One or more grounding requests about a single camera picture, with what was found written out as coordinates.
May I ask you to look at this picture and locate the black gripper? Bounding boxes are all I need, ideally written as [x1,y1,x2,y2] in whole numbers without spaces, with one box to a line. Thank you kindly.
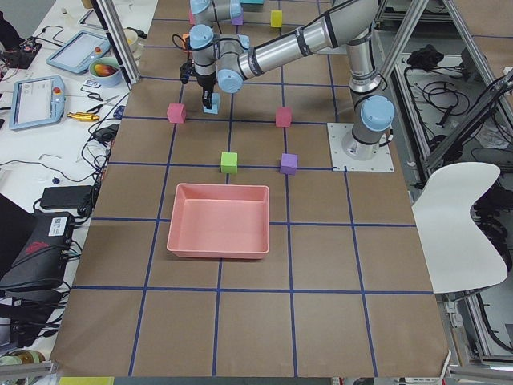
[196,73,215,109]

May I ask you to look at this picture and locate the light blue block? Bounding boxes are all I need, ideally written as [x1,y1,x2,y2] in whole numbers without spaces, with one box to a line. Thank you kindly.
[204,93,220,115]

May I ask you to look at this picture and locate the pink block far left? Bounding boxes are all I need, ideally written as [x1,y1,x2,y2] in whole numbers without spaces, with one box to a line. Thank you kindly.
[167,103,187,124]

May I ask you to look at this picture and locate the green block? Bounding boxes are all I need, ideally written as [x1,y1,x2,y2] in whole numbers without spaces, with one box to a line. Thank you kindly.
[220,152,238,174]

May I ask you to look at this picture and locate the dark pink block near left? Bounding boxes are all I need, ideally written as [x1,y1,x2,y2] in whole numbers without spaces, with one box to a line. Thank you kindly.
[275,107,293,128]

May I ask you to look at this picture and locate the purple block right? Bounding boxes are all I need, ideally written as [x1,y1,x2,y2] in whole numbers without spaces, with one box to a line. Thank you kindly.
[231,15,244,26]

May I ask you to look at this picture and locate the purple block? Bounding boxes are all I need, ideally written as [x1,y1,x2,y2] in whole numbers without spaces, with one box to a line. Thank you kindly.
[231,15,244,26]
[280,153,298,176]

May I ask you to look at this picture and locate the bowl with yellow lemon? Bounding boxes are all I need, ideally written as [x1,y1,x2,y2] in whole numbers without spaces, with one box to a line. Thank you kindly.
[123,28,143,59]

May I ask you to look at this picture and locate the teal plastic bin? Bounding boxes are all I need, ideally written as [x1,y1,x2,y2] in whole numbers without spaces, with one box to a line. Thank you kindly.
[240,0,265,6]

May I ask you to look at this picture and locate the green bowl with fruit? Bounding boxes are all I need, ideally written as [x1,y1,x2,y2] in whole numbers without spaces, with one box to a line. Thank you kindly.
[89,57,123,87]

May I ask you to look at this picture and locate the purple block left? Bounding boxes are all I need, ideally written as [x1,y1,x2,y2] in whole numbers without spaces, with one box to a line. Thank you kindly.
[280,153,298,176]

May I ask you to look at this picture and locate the yellow block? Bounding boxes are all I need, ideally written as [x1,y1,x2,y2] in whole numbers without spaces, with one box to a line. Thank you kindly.
[270,10,283,28]

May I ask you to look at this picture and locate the black scissors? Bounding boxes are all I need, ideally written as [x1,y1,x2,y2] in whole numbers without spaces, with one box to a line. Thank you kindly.
[87,95,118,115]

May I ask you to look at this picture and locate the pink plastic bin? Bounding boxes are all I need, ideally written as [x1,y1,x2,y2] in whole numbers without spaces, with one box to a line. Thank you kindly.
[167,183,270,260]

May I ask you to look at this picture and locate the brass cylinder tool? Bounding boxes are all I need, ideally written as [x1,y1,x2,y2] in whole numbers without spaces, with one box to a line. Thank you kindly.
[67,112,100,122]

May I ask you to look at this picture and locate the blue teach pendant far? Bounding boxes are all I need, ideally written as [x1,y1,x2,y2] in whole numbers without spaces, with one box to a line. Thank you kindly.
[46,30,111,75]

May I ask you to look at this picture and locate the blue teach pendant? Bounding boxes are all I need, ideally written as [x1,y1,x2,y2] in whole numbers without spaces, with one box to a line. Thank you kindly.
[9,75,66,131]
[46,30,111,75]

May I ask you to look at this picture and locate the blue teach pendant near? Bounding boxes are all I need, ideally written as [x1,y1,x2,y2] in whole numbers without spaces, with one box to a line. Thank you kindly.
[9,75,66,131]

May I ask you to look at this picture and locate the black power adapter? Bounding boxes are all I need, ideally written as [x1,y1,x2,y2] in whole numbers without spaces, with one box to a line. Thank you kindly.
[39,185,92,209]

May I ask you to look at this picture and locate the white chair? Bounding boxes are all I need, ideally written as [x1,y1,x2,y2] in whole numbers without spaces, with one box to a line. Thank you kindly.
[412,162,507,294]

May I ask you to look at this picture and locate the aluminium frame post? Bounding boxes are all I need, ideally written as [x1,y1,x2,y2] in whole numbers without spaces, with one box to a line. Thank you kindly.
[91,0,140,88]

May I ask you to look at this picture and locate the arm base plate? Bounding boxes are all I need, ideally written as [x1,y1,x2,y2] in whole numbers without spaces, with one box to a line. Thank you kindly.
[327,123,394,172]

